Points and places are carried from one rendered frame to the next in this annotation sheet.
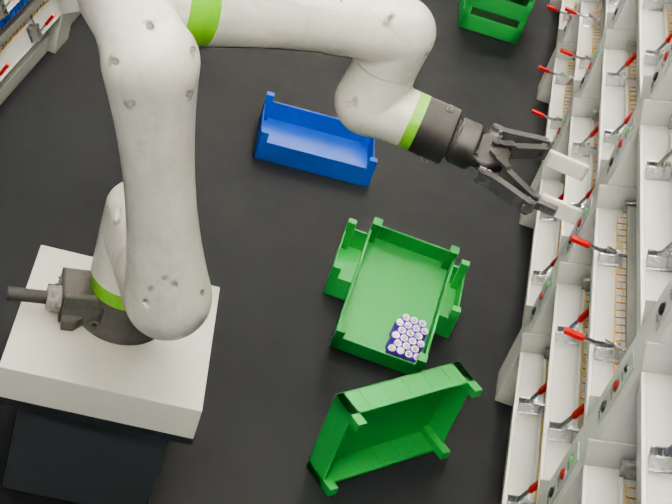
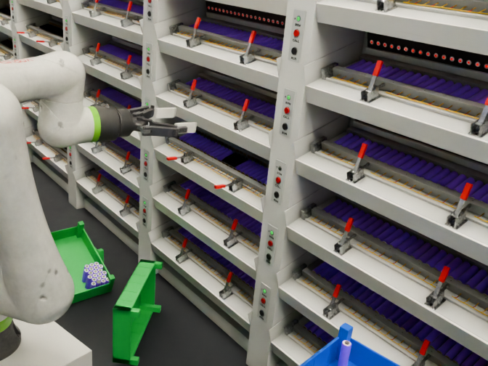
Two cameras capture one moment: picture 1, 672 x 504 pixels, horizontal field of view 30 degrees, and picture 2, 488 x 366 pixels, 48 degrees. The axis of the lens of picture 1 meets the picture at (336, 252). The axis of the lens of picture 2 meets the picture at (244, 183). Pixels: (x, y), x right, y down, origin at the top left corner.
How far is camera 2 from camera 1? 87 cm
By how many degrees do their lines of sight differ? 38
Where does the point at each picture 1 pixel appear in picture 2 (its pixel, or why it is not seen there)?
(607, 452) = (293, 212)
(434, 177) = not seen: hidden behind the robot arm
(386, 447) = (134, 325)
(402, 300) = (73, 263)
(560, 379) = (202, 226)
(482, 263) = not seen: hidden behind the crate
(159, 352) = (32, 344)
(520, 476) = (211, 283)
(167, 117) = (19, 145)
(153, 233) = (32, 243)
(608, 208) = (159, 145)
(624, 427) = (295, 194)
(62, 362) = not seen: outside the picture
